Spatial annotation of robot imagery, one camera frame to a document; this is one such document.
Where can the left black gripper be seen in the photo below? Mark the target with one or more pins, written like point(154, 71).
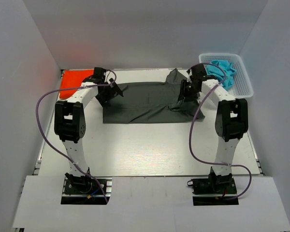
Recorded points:
point(104, 100)

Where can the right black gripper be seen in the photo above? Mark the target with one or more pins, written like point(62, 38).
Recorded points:
point(184, 93)

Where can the dark grey t-shirt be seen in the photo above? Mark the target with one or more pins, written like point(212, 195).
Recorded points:
point(150, 102)

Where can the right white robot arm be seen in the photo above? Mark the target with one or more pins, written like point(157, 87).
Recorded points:
point(231, 121)

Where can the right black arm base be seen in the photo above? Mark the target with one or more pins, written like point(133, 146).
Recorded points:
point(206, 193)

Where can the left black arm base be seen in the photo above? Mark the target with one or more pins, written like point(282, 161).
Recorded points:
point(82, 193)

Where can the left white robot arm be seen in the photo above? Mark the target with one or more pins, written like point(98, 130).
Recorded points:
point(78, 88)

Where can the folded orange t-shirt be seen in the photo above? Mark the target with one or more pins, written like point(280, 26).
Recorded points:
point(71, 79)

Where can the crumpled light blue t-shirt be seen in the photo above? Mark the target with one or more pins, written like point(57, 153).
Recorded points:
point(222, 69)

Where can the white plastic basket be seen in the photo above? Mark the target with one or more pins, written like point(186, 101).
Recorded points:
point(242, 87)

